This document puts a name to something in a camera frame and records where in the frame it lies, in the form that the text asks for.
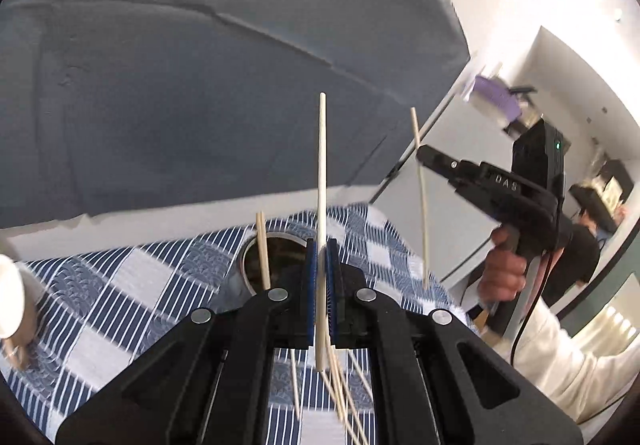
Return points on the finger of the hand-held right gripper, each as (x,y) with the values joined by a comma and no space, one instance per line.
(445,165)

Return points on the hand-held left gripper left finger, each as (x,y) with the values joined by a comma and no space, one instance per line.
(311,285)

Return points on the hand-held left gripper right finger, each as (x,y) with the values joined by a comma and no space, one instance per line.
(333,295)

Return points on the black cylindrical chopstick holder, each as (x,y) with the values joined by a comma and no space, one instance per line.
(285,255)

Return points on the wooden chopstick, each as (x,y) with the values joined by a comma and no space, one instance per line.
(425,225)
(263,250)
(321,175)

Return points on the bunch of wooden chopsticks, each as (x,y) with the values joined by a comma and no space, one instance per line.
(340,400)

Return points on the person's right forearm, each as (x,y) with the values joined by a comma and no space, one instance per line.
(560,365)

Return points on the person's right hand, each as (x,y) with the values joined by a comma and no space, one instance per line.
(505,275)

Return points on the purple bag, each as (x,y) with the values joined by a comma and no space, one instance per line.
(492,95)

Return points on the blue white patterned tablecloth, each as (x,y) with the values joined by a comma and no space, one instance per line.
(125,285)

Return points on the grey backdrop cloth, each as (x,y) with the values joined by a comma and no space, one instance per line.
(200,75)

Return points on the brown and white cup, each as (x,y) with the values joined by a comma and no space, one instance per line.
(10,300)

